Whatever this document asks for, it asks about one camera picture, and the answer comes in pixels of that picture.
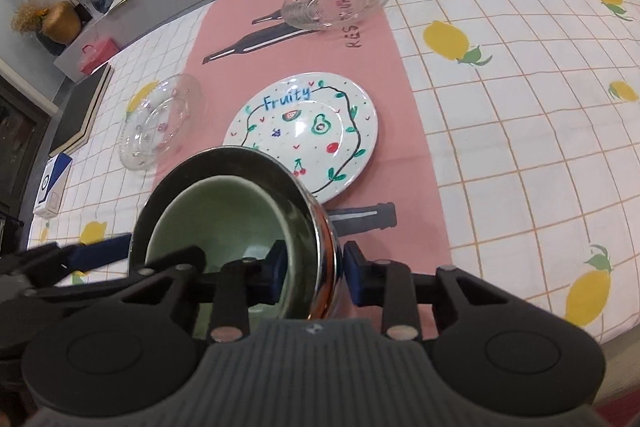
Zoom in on gold vase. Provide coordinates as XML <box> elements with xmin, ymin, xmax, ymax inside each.
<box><xmin>41</xmin><ymin>2</ymin><xmax>82</xmax><ymax>45</ymax></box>

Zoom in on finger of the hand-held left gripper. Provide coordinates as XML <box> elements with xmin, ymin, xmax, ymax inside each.
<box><xmin>12</xmin><ymin>233</ymin><xmax>133</xmax><ymax>295</ymax></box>

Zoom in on lemon print tablecloth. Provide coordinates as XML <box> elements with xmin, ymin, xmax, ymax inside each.
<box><xmin>27</xmin><ymin>0</ymin><xmax>640</xmax><ymax>348</ymax></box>

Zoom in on white fruit print plate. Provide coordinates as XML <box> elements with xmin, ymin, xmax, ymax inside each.
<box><xmin>222</xmin><ymin>72</ymin><xmax>382</xmax><ymax>206</ymax></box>

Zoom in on clear glass plate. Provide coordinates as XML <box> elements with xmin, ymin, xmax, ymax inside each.
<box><xmin>280</xmin><ymin>0</ymin><xmax>392</xmax><ymax>32</ymax></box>
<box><xmin>119</xmin><ymin>73</ymin><xmax>207</xmax><ymax>172</ymax></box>

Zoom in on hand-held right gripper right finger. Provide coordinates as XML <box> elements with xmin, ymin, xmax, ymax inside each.
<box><xmin>344</xmin><ymin>241</ymin><xmax>503</xmax><ymax>342</ymax></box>

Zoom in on black notebook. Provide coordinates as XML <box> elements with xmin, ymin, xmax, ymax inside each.
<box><xmin>47</xmin><ymin>64</ymin><xmax>115</xmax><ymax>156</ymax></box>

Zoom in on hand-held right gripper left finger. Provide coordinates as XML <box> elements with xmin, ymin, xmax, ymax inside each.
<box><xmin>122</xmin><ymin>242</ymin><xmax>288</xmax><ymax>342</ymax></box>

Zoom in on white and blue box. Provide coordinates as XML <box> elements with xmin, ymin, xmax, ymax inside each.
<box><xmin>32</xmin><ymin>153</ymin><xmax>74</xmax><ymax>218</ymax></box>

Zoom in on pink plastic basket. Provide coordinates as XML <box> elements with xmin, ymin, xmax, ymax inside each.
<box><xmin>77</xmin><ymin>36</ymin><xmax>121</xmax><ymax>76</ymax></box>

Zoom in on green ceramic bowl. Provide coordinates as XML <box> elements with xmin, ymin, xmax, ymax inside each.
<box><xmin>145</xmin><ymin>175</ymin><xmax>317</xmax><ymax>338</ymax></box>

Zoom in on orange steel bowl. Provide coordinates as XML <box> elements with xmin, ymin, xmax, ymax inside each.
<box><xmin>129</xmin><ymin>147</ymin><xmax>337</xmax><ymax>323</ymax></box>

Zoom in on dried yellow flowers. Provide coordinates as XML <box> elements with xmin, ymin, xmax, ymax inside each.
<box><xmin>11</xmin><ymin>0</ymin><xmax>51</xmax><ymax>35</ymax></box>

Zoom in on pink table runner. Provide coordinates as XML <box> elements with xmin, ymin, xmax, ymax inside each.
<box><xmin>185</xmin><ymin>0</ymin><xmax>453</xmax><ymax>338</ymax></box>

